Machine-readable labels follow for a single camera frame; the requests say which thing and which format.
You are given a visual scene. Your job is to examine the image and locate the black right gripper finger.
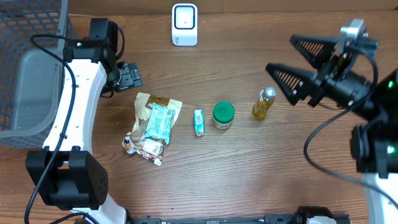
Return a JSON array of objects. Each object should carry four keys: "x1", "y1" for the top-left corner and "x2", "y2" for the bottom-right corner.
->
[
  {"x1": 265, "y1": 63, "x2": 316, "y2": 105},
  {"x1": 290, "y1": 35, "x2": 339, "y2": 69}
]

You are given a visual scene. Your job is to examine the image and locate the yellow dish soap bottle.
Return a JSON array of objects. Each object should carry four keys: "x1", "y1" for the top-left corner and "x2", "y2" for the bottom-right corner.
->
[{"x1": 252, "y1": 86, "x2": 276, "y2": 120}]

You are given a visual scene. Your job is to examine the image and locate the teal snack packet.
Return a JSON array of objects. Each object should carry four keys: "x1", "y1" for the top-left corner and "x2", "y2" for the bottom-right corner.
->
[{"x1": 145, "y1": 103, "x2": 175, "y2": 144}]

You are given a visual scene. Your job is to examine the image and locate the brown snack wrapper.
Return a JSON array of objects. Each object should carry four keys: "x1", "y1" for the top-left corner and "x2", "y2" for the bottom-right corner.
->
[{"x1": 122, "y1": 93, "x2": 182, "y2": 166}]

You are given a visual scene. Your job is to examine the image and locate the green lid jar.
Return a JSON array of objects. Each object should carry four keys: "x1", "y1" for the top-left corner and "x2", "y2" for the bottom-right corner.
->
[{"x1": 212, "y1": 101, "x2": 235, "y2": 129}]

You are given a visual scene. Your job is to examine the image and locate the teal tissue pack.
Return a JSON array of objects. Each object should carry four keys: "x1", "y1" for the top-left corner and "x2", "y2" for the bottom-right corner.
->
[{"x1": 194, "y1": 109, "x2": 205, "y2": 136}]

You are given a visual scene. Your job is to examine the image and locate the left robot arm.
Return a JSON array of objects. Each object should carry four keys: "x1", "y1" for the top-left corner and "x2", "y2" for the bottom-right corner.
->
[{"x1": 25, "y1": 18, "x2": 142, "y2": 223}]

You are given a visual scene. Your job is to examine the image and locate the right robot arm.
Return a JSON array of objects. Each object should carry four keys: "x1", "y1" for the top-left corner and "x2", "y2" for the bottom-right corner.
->
[{"x1": 266, "y1": 34, "x2": 397, "y2": 223}]

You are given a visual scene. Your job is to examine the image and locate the white barcode scanner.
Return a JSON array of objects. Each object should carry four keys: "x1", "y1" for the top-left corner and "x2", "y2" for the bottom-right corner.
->
[{"x1": 172, "y1": 3, "x2": 198, "y2": 47}]

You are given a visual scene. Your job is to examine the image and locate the grey plastic mesh basket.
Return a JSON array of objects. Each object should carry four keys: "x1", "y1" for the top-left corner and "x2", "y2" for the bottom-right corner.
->
[{"x1": 1, "y1": 0, "x2": 77, "y2": 148}]

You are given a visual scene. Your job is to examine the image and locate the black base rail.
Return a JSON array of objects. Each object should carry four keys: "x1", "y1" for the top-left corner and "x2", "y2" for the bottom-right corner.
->
[{"x1": 74, "y1": 205, "x2": 352, "y2": 224}]

